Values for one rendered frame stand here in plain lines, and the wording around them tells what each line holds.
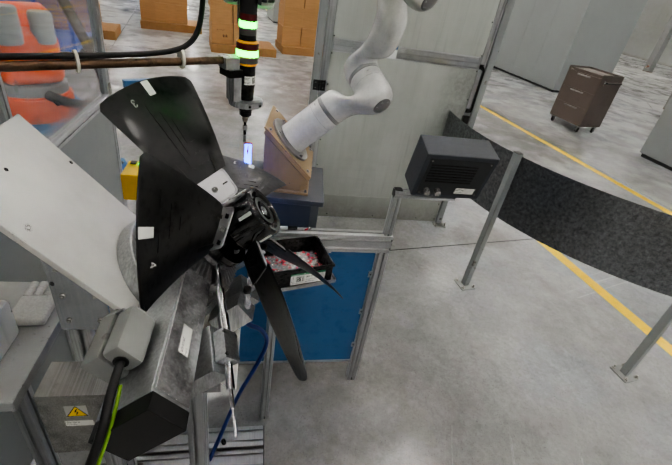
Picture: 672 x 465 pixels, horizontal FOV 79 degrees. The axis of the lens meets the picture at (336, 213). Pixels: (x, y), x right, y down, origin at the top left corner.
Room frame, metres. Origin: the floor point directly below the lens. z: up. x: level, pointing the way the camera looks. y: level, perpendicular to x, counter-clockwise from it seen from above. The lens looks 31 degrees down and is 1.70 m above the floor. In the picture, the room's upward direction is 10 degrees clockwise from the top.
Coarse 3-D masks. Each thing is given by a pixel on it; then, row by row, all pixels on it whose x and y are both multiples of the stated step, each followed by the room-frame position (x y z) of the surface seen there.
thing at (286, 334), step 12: (264, 276) 0.64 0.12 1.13; (264, 288) 0.64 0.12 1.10; (276, 288) 0.59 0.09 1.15; (264, 300) 0.64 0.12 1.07; (276, 300) 0.59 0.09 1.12; (276, 312) 0.60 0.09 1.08; (288, 312) 0.53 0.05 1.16; (276, 324) 0.60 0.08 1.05; (288, 324) 0.54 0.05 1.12; (276, 336) 0.60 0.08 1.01; (288, 336) 0.55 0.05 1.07; (288, 348) 0.56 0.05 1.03; (300, 348) 0.47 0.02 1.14; (288, 360) 0.57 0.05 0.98; (300, 360) 0.49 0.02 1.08; (300, 372) 0.52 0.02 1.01
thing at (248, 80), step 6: (240, 66) 0.82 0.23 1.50; (246, 66) 0.81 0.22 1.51; (246, 72) 0.82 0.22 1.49; (252, 72) 0.82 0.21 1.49; (246, 78) 0.81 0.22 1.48; (252, 78) 0.82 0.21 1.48; (246, 84) 0.81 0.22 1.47; (252, 84) 0.82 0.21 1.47; (246, 90) 0.82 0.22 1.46; (252, 90) 0.83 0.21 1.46; (246, 96) 0.82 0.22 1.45; (252, 96) 0.83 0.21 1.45; (240, 114) 0.82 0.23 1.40; (246, 114) 0.82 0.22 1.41
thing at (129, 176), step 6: (138, 162) 1.14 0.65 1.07; (126, 168) 1.09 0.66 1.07; (132, 168) 1.10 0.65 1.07; (120, 174) 1.05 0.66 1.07; (126, 174) 1.06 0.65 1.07; (132, 174) 1.06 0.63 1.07; (126, 180) 1.05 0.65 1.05; (132, 180) 1.06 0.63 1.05; (126, 186) 1.05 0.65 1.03; (132, 186) 1.06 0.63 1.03; (126, 192) 1.05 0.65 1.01; (132, 192) 1.06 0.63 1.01; (126, 198) 1.05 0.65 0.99; (132, 198) 1.05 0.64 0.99
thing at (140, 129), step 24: (120, 96) 0.74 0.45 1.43; (144, 96) 0.78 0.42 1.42; (168, 96) 0.82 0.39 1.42; (192, 96) 0.87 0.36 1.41; (120, 120) 0.71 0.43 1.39; (144, 120) 0.75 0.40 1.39; (168, 120) 0.78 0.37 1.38; (192, 120) 0.82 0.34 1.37; (144, 144) 0.72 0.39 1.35; (168, 144) 0.75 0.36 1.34; (192, 144) 0.78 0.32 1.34; (216, 144) 0.82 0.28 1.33; (192, 168) 0.75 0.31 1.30; (216, 168) 0.77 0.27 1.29
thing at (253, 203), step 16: (256, 192) 0.78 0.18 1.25; (240, 208) 0.71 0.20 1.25; (256, 208) 0.73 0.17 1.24; (272, 208) 0.80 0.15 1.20; (240, 224) 0.69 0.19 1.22; (256, 224) 0.69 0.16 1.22; (272, 224) 0.75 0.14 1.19; (240, 240) 0.68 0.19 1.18; (256, 240) 0.69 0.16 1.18; (224, 256) 0.66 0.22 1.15; (240, 256) 0.71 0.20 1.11
